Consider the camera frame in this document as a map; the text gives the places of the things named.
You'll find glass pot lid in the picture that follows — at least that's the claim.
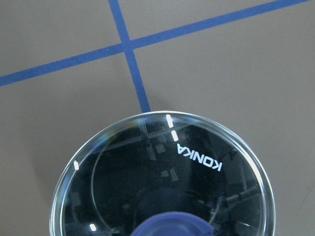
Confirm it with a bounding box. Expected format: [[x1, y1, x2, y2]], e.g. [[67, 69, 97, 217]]
[[49, 111, 276, 236]]

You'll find blue tape strip crossing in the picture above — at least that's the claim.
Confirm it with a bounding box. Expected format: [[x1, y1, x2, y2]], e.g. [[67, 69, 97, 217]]
[[0, 0, 311, 87]]

